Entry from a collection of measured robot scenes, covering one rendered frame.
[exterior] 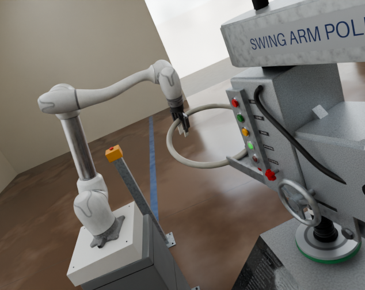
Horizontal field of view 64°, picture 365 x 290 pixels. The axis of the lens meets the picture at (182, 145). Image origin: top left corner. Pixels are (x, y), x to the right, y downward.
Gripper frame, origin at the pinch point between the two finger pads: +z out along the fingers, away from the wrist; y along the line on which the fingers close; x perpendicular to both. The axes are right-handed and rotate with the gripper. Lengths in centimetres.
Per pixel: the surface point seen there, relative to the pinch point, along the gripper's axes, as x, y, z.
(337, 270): -28, 101, -5
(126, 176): -22, -65, 66
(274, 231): -23, 74, 6
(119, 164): -21, -70, 54
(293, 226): -17, 80, 5
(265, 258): -34, 77, 8
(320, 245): -25, 94, -8
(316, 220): -36, 94, -42
